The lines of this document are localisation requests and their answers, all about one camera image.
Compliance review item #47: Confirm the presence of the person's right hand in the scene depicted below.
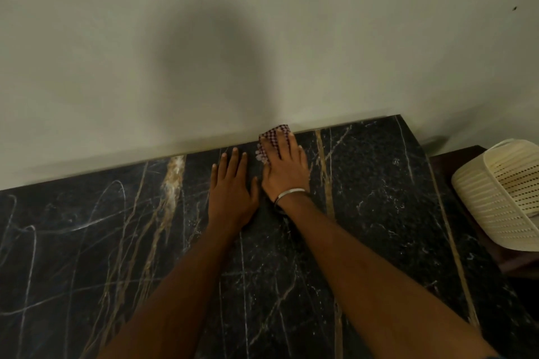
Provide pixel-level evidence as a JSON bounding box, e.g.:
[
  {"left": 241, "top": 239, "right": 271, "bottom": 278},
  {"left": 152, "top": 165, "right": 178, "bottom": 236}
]
[{"left": 259, "top": 129, "right": 311, "bottom": 204}]

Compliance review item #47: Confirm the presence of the person's left hand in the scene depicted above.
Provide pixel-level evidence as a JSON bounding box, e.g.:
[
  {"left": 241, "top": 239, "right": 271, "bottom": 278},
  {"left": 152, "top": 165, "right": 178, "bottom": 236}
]
[{"left": 207, "top": 147, "right": 260, "bottom": 234}]

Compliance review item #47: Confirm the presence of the checkered cleaning cloth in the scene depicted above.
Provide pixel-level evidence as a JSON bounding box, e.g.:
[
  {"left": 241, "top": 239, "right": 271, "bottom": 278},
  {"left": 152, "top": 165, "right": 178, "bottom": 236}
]
[{"left": 255, "top": 124, "right": 293, "bottom": 164}]

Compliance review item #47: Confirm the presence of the person's left forearm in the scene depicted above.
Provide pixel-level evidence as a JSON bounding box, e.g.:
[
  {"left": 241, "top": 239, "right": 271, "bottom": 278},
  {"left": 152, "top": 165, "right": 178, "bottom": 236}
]
[{"left": 98, "top": 220, "right": 241, "bottom": 359}]

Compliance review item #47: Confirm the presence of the person's right forearm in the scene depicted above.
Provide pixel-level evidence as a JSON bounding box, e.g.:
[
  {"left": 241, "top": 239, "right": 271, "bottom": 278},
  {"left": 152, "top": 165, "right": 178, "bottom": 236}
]
[{"left": 276, "top": 192, "right": 499, "bottom": 359}]

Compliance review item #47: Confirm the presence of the silver bangle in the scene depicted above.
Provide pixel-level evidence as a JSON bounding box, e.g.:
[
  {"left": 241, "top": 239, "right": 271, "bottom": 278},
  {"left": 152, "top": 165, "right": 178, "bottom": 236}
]
[{"left": 273, "top": 188, "right": 309, "bottom": 209}]

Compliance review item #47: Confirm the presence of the dark wooden side table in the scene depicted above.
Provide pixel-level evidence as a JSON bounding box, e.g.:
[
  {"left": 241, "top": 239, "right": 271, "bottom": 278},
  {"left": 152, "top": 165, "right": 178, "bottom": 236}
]
[{"left": 429, "top": 145, "right": 539, "bottom": 279}]

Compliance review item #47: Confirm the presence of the cream plastic basket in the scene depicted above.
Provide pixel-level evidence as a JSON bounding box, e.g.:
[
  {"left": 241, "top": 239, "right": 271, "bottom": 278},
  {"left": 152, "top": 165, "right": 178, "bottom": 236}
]
[{"left": 451, "top": 138, "right": 539, "bottom": 252}]

